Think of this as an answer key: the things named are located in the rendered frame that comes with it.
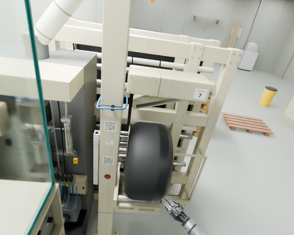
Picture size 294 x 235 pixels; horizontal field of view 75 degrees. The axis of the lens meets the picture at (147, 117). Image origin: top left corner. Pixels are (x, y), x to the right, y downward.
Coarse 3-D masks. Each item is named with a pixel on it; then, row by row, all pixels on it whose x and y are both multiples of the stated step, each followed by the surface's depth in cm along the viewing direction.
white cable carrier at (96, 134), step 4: (96, 132) 129; (96, 136) 126; (96, 140) 128; (96, 144) 129; (96, 148) 131; (96, 152) 133; (96, 156) 135; (96, 160) 137; (96, 164) 138; (96, 168) 140; (96, 172) 142; (96, 176) 144; (96, 180) 147; (96, 184) 149
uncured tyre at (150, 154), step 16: (144, 128) 132; (160, 128) 135; (128, 144) 130; (144, 144) 123; (160, 144) 124; (128, 160) 122; (144, 160) 119; (160, 160) 120; (128, 176) 121; (144, 176) 119; (160, 176) 120; (128, 192) 126; (144, 192) 123; (160, 192) 124
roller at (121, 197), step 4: (120, 196) 146; (124, 196) 146; (120, 200) 146; (124, 200) 146; (128, 200) 146; (132, 200) 146; (136, 200) 147; (140, 200) 147; (144, 200) 147; (160, 200) 148
